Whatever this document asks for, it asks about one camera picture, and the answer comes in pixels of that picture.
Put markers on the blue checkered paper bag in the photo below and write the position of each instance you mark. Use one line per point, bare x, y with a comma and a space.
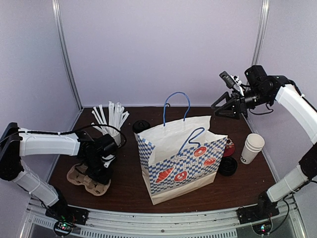
179, 156

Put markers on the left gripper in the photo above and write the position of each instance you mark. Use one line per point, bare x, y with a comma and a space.
102, 179

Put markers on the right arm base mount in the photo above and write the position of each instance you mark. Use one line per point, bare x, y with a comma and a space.
253, 214

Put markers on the aluminium front rail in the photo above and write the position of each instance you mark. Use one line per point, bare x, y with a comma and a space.
210, 224

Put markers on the red floral plate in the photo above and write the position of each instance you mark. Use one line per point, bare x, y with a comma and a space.
229, 148

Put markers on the stack of paper cups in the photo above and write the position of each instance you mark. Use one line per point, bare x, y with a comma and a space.
254, 143

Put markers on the cardboard cup carrier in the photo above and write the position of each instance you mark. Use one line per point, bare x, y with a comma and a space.
77, 176

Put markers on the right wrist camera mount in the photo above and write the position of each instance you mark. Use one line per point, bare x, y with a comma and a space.
232, 82

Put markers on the paper cup holding straws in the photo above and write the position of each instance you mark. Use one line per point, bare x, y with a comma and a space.
117, 115

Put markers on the stack of black lids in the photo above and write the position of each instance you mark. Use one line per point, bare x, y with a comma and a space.
227, 166

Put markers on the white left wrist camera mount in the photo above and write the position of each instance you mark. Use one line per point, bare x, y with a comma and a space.
108, 160

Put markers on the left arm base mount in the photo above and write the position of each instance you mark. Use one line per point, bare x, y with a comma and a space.
71, 215

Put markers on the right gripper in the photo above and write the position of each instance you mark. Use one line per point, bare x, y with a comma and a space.
238, 104

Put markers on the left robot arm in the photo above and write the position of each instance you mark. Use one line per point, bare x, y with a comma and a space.
19, 142

